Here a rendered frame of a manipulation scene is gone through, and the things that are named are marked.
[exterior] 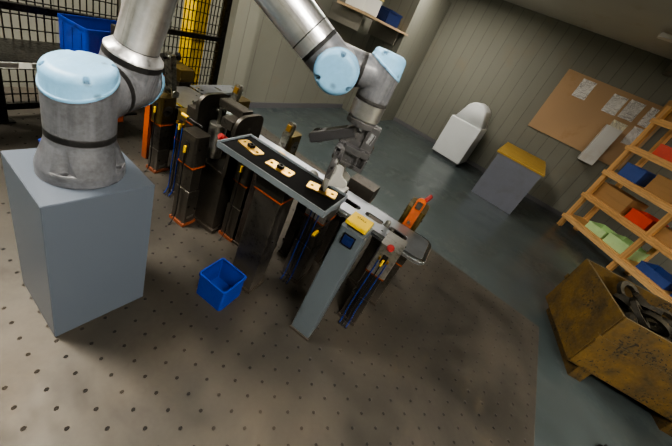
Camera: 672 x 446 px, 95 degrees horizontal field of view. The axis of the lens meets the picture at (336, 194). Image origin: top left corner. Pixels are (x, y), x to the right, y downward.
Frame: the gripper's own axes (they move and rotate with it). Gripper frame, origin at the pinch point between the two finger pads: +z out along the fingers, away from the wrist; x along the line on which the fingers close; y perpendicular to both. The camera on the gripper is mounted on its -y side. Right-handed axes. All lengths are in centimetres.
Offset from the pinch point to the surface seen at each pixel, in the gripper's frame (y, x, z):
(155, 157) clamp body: -74, 34, 42
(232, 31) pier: -179, 270, 22
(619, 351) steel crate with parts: 225, 114, 78
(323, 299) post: 13.7, -7.6, 30.1
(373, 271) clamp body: 24.9, 6.0, 23.7
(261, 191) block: -15.5, -0.3, 10.6
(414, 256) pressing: 36.5, 16.4, 18.5
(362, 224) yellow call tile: 13.4, -5.0, 3.0
